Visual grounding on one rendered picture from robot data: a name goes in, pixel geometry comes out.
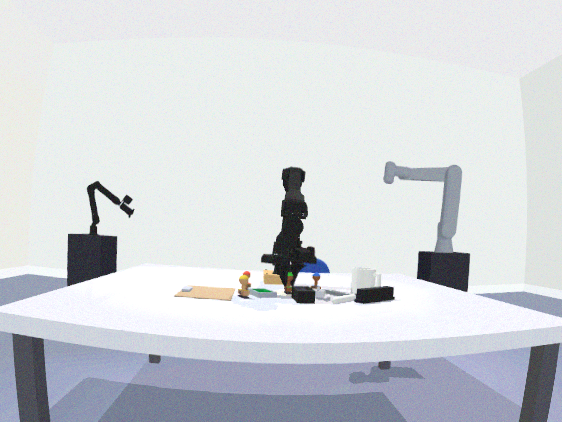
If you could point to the white mug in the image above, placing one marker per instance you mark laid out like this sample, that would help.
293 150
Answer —
364 278

